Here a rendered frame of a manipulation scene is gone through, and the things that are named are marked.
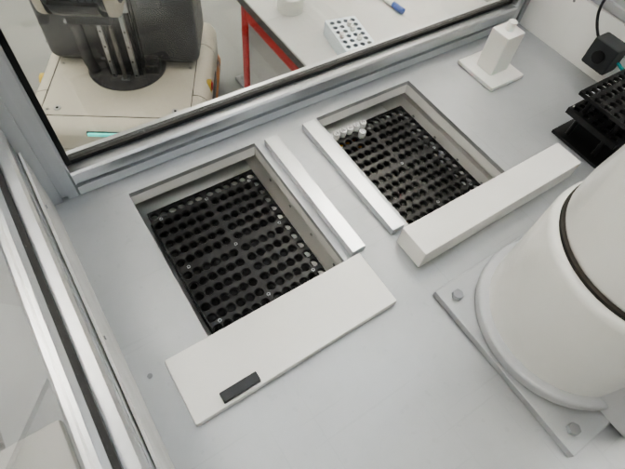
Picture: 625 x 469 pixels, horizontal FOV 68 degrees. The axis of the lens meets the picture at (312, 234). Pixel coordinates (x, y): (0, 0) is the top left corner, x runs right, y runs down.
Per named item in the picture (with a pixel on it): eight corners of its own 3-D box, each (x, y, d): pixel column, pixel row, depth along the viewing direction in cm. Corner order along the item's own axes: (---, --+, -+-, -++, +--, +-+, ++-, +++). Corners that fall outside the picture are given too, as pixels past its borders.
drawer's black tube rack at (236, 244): (154, 236, 74) (146, 213, 69) (252, 193, 80) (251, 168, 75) (219, 353, 65) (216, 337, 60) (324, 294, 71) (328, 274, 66)
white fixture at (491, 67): (457, 63, 87) (477, 13, 79) (488, 50, 90) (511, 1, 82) (490, 92, 84) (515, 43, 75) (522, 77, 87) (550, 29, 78)
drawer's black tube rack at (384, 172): (318, 163, 85) (322, 139, 80) (392, 130, 92) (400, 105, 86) (393, 254, 76) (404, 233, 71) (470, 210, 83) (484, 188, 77)
